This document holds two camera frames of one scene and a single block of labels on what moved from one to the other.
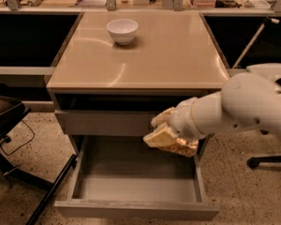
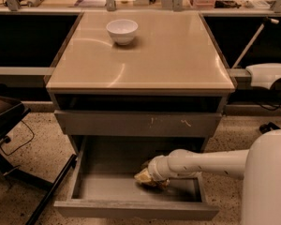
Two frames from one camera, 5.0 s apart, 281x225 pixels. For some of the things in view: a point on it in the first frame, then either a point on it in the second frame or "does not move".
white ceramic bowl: [123, 31] does not move
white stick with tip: [252, 41] does not move
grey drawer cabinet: [114, 73] does not move
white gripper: [182, 119] → [155, 170]
